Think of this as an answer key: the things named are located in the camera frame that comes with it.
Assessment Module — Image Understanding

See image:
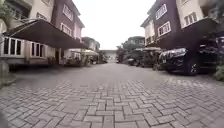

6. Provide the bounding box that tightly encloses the grey building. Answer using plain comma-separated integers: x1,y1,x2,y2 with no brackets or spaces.
81,36,101,52
121,35,146,52

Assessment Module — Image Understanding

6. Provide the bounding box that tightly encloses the grey brick paved road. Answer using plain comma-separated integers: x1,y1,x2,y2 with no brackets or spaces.
0,62,224,128

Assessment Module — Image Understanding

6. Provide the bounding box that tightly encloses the row of parked vehicles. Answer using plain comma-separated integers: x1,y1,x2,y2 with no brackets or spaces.
125,46,163,68

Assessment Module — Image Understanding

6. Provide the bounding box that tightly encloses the maroon building with white windows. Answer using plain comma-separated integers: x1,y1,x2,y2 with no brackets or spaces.
50,0,86,61

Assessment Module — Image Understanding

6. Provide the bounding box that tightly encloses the black car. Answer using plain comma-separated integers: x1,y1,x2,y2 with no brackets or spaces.
158,39,222,76

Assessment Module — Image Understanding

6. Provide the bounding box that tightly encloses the maroon and cream building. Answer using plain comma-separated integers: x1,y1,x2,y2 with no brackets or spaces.
140,0,224,51

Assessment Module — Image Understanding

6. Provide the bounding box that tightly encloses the cream building with dark canopy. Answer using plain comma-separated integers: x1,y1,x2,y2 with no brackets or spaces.
0,0,88,66

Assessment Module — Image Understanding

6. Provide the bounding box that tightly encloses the green bush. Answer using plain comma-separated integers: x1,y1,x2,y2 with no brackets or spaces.
214,64,224,82

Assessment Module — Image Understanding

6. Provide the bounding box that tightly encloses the pale wall at road end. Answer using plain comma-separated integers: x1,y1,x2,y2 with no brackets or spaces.
99,49,119,64

